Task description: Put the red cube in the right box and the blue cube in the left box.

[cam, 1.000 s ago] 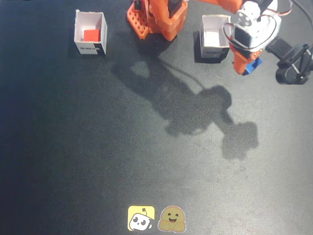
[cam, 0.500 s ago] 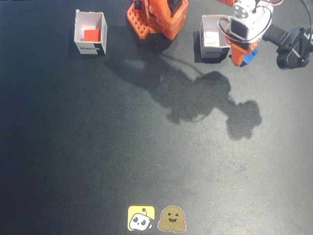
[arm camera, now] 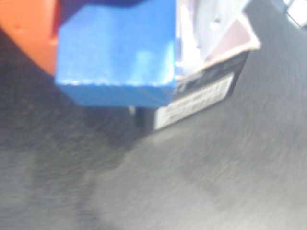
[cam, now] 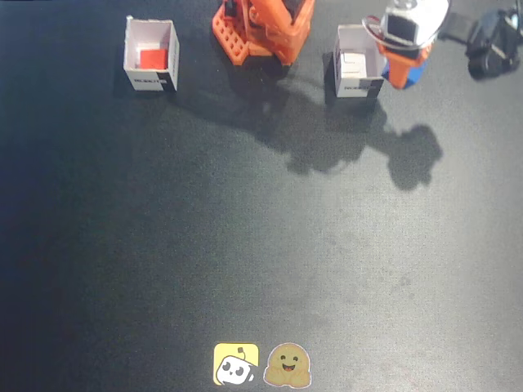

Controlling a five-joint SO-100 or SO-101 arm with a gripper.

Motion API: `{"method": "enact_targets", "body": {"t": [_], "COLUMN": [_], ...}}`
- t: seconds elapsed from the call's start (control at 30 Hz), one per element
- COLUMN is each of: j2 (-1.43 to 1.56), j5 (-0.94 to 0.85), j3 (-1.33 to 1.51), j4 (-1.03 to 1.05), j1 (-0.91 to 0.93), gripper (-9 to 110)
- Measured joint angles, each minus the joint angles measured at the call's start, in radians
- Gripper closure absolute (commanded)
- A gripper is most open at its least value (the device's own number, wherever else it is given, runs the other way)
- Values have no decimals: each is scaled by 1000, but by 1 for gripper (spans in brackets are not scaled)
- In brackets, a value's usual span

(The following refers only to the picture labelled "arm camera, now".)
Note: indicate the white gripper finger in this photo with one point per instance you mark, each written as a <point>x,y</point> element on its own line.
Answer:
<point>199,28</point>

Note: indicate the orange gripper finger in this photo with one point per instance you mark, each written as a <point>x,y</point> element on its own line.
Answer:
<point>26,28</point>

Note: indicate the white cardboard box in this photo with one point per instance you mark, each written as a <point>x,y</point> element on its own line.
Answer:
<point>199,105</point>

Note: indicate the blue cube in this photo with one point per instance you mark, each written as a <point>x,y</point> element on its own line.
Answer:
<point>115,60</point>

